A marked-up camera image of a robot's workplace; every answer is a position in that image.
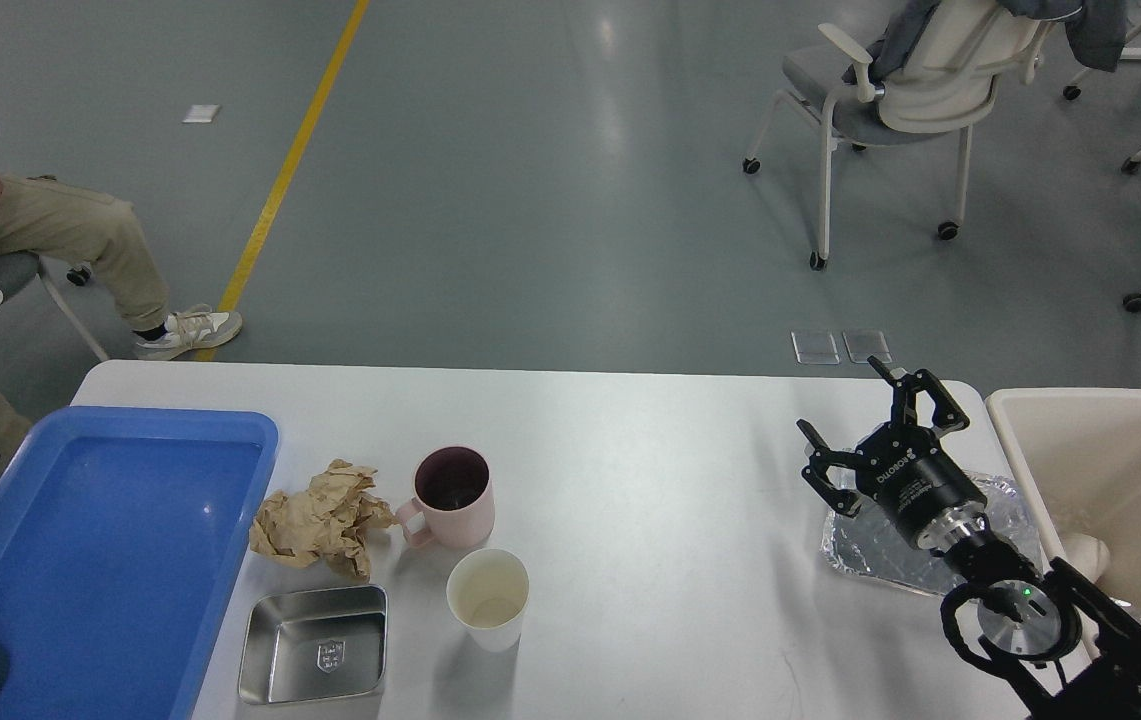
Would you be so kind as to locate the blue plastic tray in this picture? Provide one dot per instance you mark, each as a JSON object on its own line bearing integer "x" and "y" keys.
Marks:
{"x": 122, "y": 531}

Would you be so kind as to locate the square stainless steel tray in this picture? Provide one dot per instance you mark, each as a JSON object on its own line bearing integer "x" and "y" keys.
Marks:
{"x": 312, "y": 646}

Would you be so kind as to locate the white grey office chair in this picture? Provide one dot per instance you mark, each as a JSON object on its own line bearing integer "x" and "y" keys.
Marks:
{"x": 948, "y": 83}

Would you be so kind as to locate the white paper cup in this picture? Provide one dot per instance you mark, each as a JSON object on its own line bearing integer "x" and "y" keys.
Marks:
{"x": 488, "y": 592}

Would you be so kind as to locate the grey chair of person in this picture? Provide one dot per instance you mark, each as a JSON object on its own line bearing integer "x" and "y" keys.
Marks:
{"x": 21, "y": 268}

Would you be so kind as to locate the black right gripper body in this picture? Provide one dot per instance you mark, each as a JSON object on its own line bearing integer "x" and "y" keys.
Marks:
{"x": 918, "y": 487}

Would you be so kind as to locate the left floor outlet plate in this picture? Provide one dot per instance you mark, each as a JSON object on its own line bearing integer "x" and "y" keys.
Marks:
{"x": 815, "y": 348}

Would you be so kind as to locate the crumpled brown paper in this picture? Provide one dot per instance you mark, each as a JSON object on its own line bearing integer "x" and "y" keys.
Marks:
{"x": 328, "y": 522}

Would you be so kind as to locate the pink mug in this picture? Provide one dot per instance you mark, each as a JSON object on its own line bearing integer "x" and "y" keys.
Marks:
{"x": 453, "y": 500}

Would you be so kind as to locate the right floor outlet plate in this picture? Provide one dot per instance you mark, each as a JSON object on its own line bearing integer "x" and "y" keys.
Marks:
{"x": 862, "y": 344}

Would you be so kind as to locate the floor outlet plate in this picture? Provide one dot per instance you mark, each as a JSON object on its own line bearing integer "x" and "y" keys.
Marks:
{"x": 862, "y": 344}
{"x": 815, "y": 348}

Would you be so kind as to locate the seated person in khaki trousers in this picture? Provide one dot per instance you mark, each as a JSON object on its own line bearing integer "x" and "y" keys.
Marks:
{"x": 82, "y": 226}

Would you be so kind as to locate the aluminium foil tray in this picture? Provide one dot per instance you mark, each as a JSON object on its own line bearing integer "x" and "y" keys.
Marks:
{"x": 869, "y": 546}

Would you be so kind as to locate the beige plastic bin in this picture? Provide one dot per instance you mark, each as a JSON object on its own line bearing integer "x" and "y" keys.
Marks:
{"x": 1076, "y": 453}

